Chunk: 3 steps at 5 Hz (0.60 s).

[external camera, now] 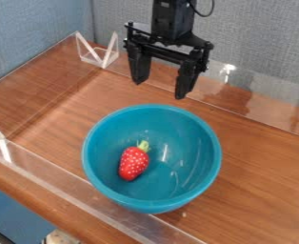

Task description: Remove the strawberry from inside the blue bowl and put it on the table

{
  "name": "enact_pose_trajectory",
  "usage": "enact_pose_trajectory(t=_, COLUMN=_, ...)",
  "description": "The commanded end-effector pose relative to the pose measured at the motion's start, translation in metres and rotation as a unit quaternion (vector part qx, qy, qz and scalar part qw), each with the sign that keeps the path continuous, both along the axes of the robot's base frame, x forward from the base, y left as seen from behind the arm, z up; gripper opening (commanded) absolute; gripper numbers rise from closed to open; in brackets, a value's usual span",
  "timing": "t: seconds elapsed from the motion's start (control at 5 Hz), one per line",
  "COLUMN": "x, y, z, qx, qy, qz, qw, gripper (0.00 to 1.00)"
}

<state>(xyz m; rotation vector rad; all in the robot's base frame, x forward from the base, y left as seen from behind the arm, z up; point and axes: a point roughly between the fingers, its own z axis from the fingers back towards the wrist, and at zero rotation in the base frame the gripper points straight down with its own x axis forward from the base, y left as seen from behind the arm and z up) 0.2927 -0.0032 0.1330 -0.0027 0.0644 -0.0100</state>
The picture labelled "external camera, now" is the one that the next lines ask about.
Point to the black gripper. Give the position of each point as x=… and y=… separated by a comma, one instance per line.
x=168, y=39

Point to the red toy strawberry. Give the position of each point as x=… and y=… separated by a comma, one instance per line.
x=135, y=161

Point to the blue plastic bowl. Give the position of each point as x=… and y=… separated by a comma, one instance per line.
x=186, y=157

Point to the clear acrylic back barrier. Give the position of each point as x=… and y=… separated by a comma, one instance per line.
x=244, y=92

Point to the clear acrylic barrier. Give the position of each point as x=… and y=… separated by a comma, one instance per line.
x=24, y=167
x=244, y=92

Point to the clear acrylic front barrier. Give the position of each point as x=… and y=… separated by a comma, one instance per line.
x=24, y=167

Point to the clear acrylic corner bracket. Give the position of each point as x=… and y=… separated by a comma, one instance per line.
x=98, y=56

